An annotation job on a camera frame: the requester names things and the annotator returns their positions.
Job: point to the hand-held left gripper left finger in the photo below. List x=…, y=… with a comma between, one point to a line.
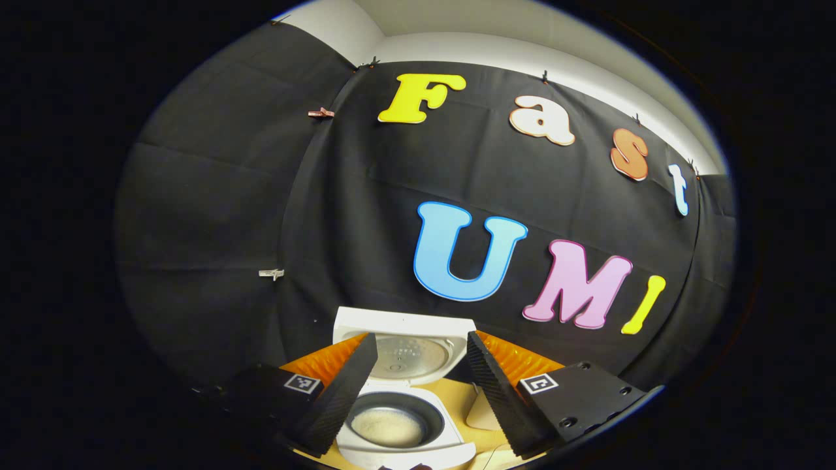
x=339, y=398

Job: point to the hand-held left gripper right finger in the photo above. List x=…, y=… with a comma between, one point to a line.
x=503, y=401

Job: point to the clear tray of rice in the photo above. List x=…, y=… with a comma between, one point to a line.
x=484, y=414

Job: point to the white rice cooker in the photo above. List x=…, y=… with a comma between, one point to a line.
x=418, y=356

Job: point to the silver cloth clip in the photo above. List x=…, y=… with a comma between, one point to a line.
x=272, y=273

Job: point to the black backdrop cloth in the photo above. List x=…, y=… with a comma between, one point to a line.
x=215, y=215

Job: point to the pink cloth clip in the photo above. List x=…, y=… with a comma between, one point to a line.
x=321, y=113

